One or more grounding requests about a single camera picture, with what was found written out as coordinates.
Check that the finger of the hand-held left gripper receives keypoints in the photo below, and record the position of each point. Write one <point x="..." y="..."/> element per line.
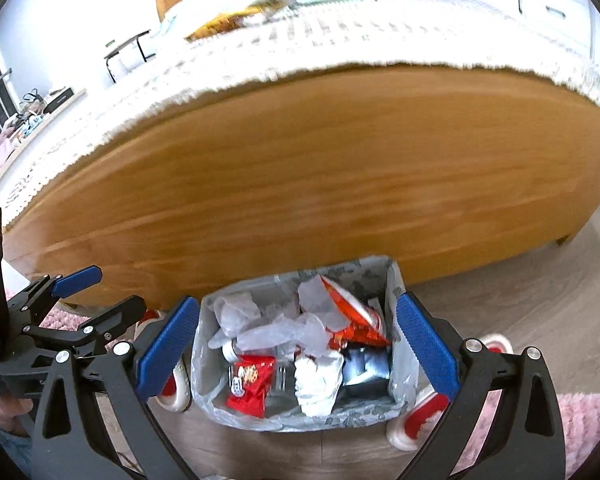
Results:
<point x="80" y="277"/>
<point x="115" y="317"/>

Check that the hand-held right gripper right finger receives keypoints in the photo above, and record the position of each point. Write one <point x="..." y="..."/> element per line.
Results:
<point x="427" y="350"/>

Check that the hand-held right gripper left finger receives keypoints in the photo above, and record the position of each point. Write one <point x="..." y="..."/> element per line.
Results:
<point x="167" y="345"/>

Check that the crushed clear plastic bottle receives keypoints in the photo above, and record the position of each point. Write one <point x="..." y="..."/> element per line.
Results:
<point x="230" y="350"/>

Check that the orange white snack bag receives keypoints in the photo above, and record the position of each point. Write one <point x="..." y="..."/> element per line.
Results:
<point x="355" y="315"/>

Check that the red snack packet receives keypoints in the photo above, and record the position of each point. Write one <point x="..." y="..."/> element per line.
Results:
<point x="250" y="385"/>

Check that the white plastic bag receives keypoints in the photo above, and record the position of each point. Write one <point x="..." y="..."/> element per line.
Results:
<point x="320" y="380"/>

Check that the translucent plastic bag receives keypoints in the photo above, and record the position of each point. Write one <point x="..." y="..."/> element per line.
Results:
<point x="290" y="330"/>

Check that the waste bin with leaf-print bag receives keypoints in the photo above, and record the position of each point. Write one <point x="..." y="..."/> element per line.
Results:
<point x="300" y="420"/>

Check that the yellow snack packet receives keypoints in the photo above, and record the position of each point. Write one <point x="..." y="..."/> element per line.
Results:
<point x="220" y="25"/>

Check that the person's left forearm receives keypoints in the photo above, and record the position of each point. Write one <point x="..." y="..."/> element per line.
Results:
<point x="0" y="442"/>

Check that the person's left hand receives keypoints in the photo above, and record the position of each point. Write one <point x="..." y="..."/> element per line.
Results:
<point x="12" y="412"/>

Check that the wooden window sill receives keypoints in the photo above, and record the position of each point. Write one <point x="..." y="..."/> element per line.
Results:
<point x="30" y="135"/>

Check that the black box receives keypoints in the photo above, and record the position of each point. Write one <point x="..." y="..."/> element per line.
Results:
<point x="60" y="99"/>

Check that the wooden bed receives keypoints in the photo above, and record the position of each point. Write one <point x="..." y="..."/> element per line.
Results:
<point x="330" y="170"/>

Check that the black frame side table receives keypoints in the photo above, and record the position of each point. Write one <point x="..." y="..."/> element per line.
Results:
<point x="130" y="45"/>

